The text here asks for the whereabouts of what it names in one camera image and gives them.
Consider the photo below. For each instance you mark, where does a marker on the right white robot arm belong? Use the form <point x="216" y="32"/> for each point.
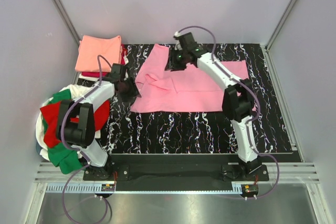
<point x="238" y="100"/>

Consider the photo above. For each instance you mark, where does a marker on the slotted cable duct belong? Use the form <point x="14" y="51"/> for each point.
<point x="124" y="188"/>

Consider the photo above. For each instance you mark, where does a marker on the pink t shirt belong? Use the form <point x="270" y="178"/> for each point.
<point x="198" y="88"/>

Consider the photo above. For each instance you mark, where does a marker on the folded peach t shirt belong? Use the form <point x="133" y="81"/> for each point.
<point x="91" y="47"/>

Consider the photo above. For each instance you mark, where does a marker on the right aluminium frame post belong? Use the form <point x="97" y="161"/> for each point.
<point x="289" y="8"/>

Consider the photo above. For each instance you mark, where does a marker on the green t shirt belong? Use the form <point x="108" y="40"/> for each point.
<point x="67" y="160"/>

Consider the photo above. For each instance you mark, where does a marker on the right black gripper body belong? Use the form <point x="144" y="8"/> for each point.
<point x="176" y="60"/>

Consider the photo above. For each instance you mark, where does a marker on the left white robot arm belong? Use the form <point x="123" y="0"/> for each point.
<point x="76" y="121"/>

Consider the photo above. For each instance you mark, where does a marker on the aluminium rail profile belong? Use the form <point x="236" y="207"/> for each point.
<point x="288" y="172"/>

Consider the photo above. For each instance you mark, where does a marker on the red t shirt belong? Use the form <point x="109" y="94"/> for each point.
<point x="50" y="116"/>

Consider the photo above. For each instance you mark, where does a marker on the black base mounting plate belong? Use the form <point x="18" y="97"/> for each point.
<point x="226" y="167"/>

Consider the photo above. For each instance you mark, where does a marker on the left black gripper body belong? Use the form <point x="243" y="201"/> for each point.
<point x="129" y="90"/>

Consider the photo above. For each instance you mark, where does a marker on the folded magenta t shirt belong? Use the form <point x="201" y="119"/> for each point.
<point x="124" y="61"/>

